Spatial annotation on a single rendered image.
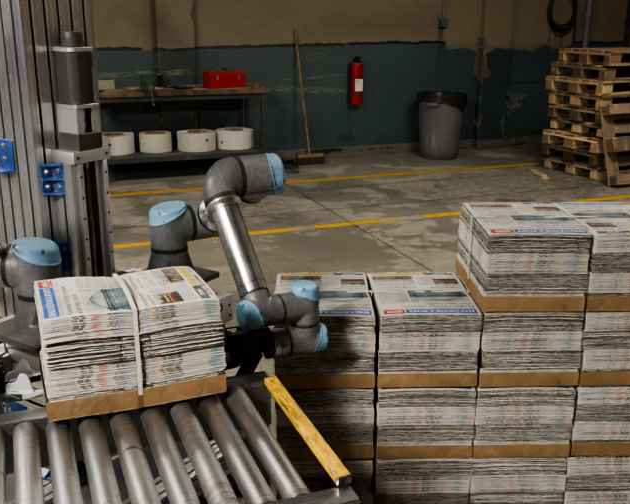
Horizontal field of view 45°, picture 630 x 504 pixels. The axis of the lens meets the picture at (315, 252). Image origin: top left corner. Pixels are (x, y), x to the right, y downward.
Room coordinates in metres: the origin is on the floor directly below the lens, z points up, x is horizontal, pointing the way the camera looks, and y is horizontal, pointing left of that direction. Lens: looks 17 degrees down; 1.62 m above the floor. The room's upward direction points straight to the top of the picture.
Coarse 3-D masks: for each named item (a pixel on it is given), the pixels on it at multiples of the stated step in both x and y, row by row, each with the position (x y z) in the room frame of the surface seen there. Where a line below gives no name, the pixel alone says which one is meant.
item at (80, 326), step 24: (48, 288) 1.61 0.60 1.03; (72, 288) 1.61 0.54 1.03; (96, 288) 1.63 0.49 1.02; (48, 312) 1.45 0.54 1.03; (72, 312) 1.45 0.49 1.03; (96, 312) 1.46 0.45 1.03; (120, 312) 1.47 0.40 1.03; (48, 336) 1.41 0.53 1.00; (72, 336) 1.43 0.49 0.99; (96, 336) 1.45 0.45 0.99; (120, 336) 1.47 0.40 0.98; (48, 360) 1.41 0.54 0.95; (72, 360) 1.43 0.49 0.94; (96, 360) 1.44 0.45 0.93; (120, 360) 1.46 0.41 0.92; (48, 384) 1.41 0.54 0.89; (72, 384) 1.43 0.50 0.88; (96, 384) 1.44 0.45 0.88; (120, 384) 1.46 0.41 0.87
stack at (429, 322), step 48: (288, 288) 2.18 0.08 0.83; (336, 288) 2.18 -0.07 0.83; (384, 288) 2.18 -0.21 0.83; (432, 288) 2.18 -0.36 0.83; (336, 336) 1.96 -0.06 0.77; (384, 336) 1.98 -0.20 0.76; (432, 336) 1.98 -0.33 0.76; (480, 336) 2.01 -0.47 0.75; (528, 336) 1.98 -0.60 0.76; (576, 336) 1.99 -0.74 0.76; (624, 336) 1.99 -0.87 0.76; (288, 432) 1.96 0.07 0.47; (336, 432) 1.96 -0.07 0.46; (384, 432) 1.97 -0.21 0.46; (432, 432) 1.97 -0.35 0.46; (480, 432) 1.98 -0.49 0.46; (528, 432) 1.98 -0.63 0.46; (576, 432) 1.99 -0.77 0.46; (624, 432) 1.99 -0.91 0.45; (384, 480) 1.97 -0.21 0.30; (432, 480) 1.98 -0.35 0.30; (480, 480) 1.97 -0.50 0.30; (528, 480) 1.98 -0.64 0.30; (576, 480) 1.98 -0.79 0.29; (624, 480) 1.99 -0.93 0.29
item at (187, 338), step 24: (144, 288) 1.63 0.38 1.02; (168, 288) 1.62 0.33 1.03; (192, 288) 1.61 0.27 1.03; (168, 312) 1.50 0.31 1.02; (192, 312) 1.52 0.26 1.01; (216, 312) 1.54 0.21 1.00; (168, 336) 1.50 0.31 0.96; (192, 336) 1.52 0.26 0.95; (216, 336) 1.54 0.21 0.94; (168, 360) 1.50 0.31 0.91; (192, 360) 1.52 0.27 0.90; (216, 360) 1.54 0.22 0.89
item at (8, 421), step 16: (240, 384) 1.60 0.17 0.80; (256, 384) 1.61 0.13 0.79; (192, 400) 1.56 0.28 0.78; (224, 400) 1.59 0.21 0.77; (256, 400) 1.61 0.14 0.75; (0, 416) 1.45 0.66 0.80; (16, 416) 1.45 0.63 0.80; (32, 416) 1.45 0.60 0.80; (144, 432) 1.52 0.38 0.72; (176, 432) 1.54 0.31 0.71; (208, 432) 1.57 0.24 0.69; (80, 448) 1.47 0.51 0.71; (112, 448) 1.49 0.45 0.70; (48, 464) 1.44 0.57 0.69
